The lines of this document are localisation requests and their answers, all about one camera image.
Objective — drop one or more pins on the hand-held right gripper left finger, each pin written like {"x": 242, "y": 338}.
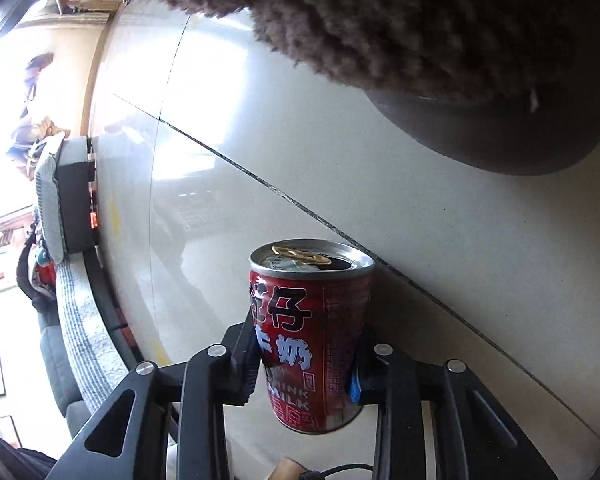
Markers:
{"x": 240, "y": 360}

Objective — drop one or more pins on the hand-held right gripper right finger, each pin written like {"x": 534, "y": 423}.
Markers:
{"x": 355, "y": 390}

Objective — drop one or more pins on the red drink can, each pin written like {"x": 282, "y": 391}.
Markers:
{"x": 310, "y": 335}

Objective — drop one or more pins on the light wooden piece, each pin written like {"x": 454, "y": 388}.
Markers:
{"x": 287, "y": 470}

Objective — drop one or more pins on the grey sofa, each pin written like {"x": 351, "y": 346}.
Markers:
{"x": 80, "y": 320}

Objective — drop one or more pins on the fuzzy brown slipper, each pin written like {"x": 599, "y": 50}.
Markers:
{"x": 405, "y": 20}

